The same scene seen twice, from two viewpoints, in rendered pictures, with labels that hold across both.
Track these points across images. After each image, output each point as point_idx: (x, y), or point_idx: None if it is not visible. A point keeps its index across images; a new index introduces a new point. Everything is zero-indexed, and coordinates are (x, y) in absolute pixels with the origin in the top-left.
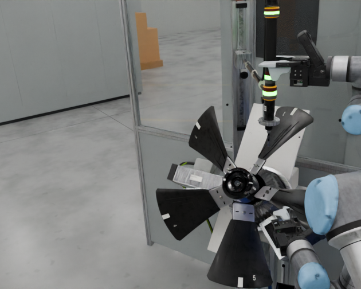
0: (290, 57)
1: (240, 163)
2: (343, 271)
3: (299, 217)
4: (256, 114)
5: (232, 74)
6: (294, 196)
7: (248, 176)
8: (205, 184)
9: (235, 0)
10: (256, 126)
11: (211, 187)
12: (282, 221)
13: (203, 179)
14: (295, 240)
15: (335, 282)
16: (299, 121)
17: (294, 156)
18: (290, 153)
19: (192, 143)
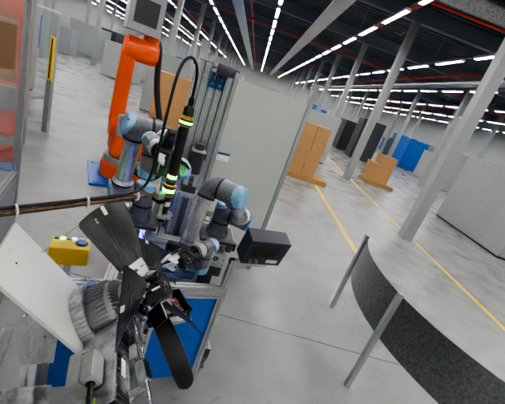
0: (162, 154)
1: (63, 329)
2: (193, 240)
3: (162, 257)
4: (6, 279)
5: None
6: (144, 258)
7: (159, 270)
8: (126, 354)
9: None
10: (22, 287)
11: (127, 348)
12: (183, 256)
13: (123, 357)
14: (199, 247)
15: None
16: (121, 211)
17: (59, 268)
18: (57, 270)
19: (118, 342)
